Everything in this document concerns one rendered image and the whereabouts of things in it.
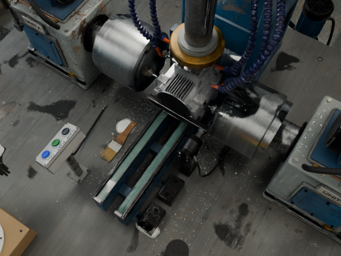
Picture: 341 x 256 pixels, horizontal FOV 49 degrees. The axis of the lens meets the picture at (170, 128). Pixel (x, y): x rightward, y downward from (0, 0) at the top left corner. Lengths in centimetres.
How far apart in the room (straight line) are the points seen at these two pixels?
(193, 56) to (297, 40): 81
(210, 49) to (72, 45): 54
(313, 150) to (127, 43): 71
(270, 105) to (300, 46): 70
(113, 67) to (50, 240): 67
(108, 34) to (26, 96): 55
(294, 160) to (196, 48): 46
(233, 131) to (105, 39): 56
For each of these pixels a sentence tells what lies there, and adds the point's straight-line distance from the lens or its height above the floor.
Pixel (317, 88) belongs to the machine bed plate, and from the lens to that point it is 178.
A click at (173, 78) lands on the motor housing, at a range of 133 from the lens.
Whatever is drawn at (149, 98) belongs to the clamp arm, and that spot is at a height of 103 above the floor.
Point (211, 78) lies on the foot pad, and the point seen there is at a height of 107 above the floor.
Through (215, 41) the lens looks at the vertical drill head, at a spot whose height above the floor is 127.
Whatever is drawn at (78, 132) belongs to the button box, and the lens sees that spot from 130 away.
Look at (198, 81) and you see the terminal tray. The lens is 130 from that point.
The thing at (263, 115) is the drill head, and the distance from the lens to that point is 122.
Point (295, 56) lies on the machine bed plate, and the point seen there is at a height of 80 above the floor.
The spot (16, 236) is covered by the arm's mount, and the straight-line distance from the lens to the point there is 145.
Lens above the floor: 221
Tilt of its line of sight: 64 degrees down
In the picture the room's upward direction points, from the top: 1 degrees counter-clockwise
